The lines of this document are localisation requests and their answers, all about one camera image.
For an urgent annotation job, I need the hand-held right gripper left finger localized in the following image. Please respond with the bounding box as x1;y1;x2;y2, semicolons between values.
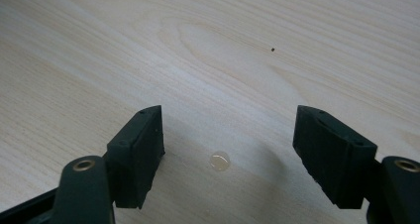
106;104;165;210

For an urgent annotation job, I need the small white round object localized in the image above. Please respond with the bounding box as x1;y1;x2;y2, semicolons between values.
209;150;232;172

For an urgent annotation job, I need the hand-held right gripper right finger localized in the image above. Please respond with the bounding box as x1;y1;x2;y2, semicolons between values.
292;104;378;210

